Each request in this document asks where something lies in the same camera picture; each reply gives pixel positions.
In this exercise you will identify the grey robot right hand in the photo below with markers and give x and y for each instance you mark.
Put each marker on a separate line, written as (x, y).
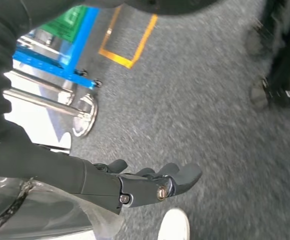
(60, 172)

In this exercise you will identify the blue metal shelf rack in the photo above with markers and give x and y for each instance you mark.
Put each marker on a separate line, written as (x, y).
(85, 33)

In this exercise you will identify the green plastic crate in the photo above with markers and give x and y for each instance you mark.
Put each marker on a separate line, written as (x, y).
(65, 23)

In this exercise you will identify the white shoe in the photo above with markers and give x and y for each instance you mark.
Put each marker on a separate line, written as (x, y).
(174, 227)

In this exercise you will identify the black robot leg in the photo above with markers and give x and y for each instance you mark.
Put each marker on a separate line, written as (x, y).
(280, 89)
(285, 26)

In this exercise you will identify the shiny silver mount plate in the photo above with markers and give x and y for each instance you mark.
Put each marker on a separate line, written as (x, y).
(47, 212)

